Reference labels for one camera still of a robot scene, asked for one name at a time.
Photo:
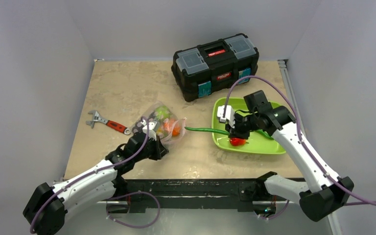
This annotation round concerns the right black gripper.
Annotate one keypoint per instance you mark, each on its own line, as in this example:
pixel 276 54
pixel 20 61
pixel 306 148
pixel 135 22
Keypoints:
pixel 238 130

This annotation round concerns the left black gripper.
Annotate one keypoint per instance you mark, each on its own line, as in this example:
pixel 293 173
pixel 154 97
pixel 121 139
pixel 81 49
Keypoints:
pixel 159 150

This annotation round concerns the clear zip top bag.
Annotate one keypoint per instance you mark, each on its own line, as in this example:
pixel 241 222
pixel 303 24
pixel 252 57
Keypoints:
pixel 150 116

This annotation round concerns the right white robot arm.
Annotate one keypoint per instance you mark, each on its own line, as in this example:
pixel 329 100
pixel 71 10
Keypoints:
pixel 298 152

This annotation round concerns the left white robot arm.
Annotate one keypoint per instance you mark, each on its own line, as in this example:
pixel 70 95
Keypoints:
pixel 84 185

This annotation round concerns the orange fake fruit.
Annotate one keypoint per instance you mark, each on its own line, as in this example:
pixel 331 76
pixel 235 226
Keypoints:
pixel 172 127

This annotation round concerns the green fake apple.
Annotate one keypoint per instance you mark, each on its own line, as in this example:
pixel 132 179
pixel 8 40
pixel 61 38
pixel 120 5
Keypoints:
pixel 162 113

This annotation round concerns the green plastic tray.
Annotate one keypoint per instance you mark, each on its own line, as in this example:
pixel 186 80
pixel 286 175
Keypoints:
pixel 256 143

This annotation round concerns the black plastic toolbox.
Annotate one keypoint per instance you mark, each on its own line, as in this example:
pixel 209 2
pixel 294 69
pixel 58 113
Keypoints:
pixel 202 70

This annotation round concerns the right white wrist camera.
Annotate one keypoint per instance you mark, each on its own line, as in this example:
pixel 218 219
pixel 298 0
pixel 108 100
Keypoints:
pixel 226 114

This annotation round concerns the black metal base frame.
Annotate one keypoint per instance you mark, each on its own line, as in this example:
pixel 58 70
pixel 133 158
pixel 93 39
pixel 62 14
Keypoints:
pixel 243 195

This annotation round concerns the red handled adjustable wrench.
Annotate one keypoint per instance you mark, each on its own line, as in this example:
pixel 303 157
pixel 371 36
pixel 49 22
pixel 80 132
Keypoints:
pixel 97 118

